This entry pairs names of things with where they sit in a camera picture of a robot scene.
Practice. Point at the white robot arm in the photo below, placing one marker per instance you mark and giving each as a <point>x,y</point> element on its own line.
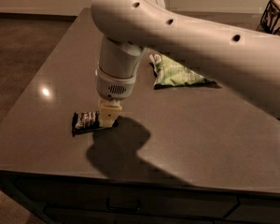
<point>245,61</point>

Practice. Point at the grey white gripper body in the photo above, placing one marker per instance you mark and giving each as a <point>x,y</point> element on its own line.
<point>115,86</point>

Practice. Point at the green chip bag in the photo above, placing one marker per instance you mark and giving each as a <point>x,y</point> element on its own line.
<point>170,73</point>

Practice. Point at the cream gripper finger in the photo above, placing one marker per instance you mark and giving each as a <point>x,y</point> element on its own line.
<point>109,111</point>

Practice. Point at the black rxbar chocolate bar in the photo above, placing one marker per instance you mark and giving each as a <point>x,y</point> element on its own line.
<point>86,122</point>

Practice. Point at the black drawer handle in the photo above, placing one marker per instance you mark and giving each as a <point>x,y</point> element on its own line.
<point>123,206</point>

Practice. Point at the black wire basket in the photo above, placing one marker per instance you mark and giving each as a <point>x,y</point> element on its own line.
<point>270,20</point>

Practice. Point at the dark cabinet drawer front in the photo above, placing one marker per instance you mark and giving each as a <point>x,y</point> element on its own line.
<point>69,197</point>

